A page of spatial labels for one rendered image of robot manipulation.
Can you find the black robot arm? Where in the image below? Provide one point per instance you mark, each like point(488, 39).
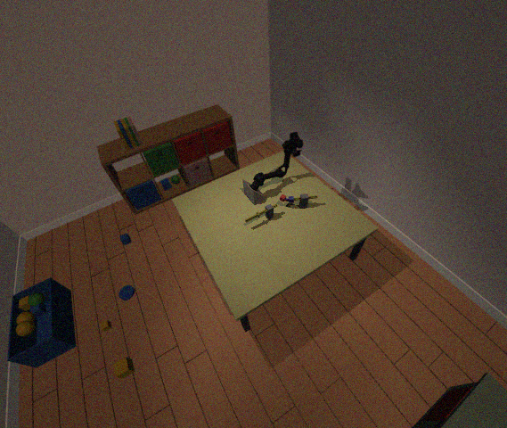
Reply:
point(260, 177)

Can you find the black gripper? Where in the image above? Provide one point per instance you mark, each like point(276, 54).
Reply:
point(294, 143)

